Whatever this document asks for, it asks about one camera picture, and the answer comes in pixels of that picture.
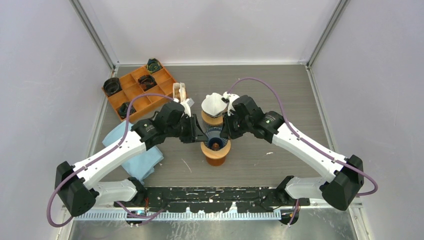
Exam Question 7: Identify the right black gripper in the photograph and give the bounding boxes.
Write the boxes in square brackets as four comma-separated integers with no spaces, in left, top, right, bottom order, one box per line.
[220,110,251,140]

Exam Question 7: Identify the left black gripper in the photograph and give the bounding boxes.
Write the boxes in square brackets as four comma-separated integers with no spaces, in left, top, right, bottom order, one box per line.
[166,114,208,144]

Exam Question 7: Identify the clear glass mug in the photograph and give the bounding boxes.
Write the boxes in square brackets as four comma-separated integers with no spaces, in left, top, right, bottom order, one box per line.
[202,122,223,133]

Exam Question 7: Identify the wooden dripper ring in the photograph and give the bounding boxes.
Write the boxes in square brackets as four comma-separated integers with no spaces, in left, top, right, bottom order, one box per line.
[200,140,232,160]
[200,110,226,126]

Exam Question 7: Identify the blue glass dripper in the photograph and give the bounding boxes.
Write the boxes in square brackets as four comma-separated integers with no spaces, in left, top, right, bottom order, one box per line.
[204,127,230,151]

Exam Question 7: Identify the white paper coffee filter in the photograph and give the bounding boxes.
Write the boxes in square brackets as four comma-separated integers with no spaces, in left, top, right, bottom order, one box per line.
[201,92,228,118]

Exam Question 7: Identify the orange coffee filter box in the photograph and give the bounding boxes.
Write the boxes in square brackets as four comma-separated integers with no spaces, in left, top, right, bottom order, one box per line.
[172,82,188,102]

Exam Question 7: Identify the amber glass carafe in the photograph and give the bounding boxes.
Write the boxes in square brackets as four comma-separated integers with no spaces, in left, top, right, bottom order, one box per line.
[205,156,226,167]

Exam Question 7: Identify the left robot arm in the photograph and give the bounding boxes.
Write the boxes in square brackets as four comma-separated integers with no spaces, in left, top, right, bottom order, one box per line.
[54,101,207,217]

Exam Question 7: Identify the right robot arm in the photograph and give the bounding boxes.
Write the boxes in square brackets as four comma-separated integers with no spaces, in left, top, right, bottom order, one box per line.
[220,92,364,211]

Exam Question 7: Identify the light blue cloth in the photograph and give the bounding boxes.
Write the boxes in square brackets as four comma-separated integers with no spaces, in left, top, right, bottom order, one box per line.
[102,121,164,184]

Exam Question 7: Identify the orange wooden compartment tray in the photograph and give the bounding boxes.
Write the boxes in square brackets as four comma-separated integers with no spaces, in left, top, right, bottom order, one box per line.
[101,64,177,123]

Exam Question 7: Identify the dark patterned cup in tray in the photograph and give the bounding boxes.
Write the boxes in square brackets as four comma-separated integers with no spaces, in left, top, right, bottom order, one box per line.
[145,58,163,74]

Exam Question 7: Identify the small black cup in tray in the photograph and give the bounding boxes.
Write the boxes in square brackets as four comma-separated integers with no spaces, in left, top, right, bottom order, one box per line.
[116,101,130,120]

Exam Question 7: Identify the black cup beside tray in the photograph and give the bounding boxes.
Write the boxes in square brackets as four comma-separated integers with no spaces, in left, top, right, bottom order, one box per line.
[102,77,122,97]

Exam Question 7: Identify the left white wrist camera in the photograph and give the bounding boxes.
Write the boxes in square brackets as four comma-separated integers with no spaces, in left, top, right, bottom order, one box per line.
[173,98,194,117]

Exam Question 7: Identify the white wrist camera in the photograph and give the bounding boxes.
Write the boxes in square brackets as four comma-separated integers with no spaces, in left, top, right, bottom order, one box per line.
[222,91,240,116]
[173,98,194,117]

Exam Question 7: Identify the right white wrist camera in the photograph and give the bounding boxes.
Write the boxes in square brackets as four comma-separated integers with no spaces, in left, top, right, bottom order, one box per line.
[222,91,240,116]

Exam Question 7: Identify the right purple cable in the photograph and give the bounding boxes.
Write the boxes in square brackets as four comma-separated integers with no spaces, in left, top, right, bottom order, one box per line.
[226,77,379,226]

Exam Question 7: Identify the purple cable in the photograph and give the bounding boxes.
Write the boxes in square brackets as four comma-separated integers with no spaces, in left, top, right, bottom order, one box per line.
[226,77,379,226]
[46,93,176,228]

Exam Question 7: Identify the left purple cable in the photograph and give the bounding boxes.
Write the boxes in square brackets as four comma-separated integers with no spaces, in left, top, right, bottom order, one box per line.
[46,93,176,228]

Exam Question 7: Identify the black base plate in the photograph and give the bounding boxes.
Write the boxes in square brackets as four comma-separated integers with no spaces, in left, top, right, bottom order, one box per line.
[114,186,310,224]

